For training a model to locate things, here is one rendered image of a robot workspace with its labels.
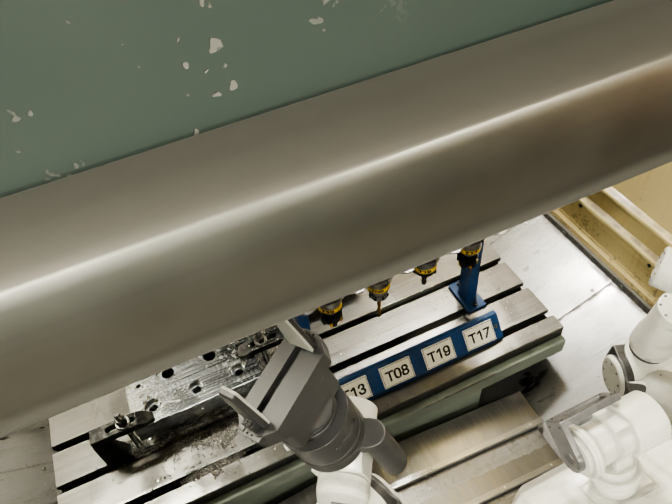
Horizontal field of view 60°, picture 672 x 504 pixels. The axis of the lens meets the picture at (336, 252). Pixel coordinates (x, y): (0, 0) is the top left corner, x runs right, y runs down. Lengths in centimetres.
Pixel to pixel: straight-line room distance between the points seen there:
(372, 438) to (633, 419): 31
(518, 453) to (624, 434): 78
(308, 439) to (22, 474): 125
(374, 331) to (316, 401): 85
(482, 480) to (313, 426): 89
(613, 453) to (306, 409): 37
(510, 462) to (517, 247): 63
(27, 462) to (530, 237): 153
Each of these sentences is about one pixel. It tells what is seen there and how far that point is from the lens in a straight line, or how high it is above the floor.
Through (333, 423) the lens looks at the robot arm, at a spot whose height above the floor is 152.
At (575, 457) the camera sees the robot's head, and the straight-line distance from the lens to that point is 76.
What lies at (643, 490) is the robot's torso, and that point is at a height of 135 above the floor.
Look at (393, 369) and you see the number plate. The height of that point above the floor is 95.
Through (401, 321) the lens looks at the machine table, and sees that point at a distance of 148.
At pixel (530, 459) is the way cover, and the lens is 154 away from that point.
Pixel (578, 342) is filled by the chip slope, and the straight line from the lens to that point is 166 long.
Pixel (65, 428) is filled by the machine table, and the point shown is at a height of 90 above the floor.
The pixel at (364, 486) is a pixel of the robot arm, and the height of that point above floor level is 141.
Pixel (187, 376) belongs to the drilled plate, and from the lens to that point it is 137.
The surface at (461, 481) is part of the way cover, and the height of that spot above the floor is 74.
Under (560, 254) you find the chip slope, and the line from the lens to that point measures 177.
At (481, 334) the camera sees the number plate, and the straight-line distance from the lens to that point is 143.
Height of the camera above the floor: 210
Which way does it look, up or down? 47 degrees down
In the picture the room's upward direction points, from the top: 7 degrees counter-clockwise
